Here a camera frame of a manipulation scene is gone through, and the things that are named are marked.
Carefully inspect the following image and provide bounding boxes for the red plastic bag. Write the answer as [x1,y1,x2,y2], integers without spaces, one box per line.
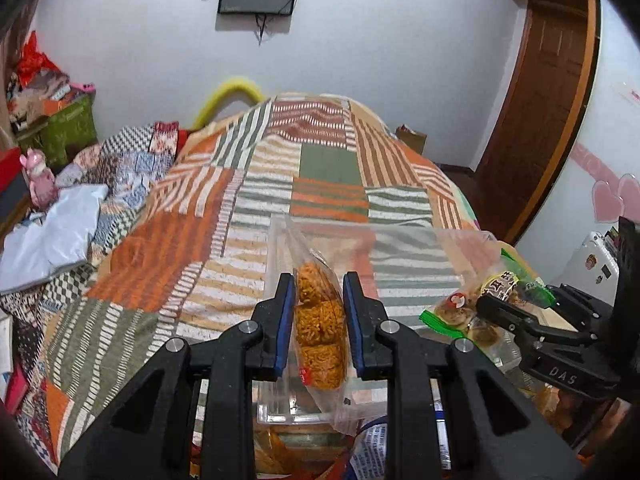
[14,30,60,87]

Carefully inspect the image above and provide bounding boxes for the green edged mushroom snack bag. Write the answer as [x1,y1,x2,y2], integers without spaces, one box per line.
[420,248,555,351]

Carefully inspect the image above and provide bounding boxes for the brown wooden door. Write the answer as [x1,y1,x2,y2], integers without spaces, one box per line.
[476,0,600,245]

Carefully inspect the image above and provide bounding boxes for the pink plush toy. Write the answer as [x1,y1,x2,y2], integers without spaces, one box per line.
[20,148,58,211]

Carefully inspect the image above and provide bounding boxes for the pink heart wall stickers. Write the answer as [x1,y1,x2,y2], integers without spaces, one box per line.
[570,142,640,223]

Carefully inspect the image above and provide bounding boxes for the brown cardboard box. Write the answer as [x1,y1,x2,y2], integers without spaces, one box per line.
[395,125,427,155]

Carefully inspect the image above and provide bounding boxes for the clear plastic storage bin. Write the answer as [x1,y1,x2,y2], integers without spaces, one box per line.
[256,216,503,434]

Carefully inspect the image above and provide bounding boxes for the white grey plastic bag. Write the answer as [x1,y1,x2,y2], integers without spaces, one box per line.
[1,184,108,294]

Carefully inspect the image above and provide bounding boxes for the checkered patterned quilt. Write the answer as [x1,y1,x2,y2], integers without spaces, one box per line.
[1,122,179,325]

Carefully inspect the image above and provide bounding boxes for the green gift box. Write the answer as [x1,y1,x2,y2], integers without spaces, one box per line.
[17,96,98,174]

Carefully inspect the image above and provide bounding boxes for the white blue striped snack bag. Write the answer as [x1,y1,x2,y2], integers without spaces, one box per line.
[343,404,451,480]

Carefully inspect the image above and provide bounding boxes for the patchwork striped bed blanket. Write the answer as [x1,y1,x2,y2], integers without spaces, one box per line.
[16,96,480,468]

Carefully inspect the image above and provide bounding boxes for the clear bag orange fried snacks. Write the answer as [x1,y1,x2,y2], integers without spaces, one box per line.
[284,218,363,437]

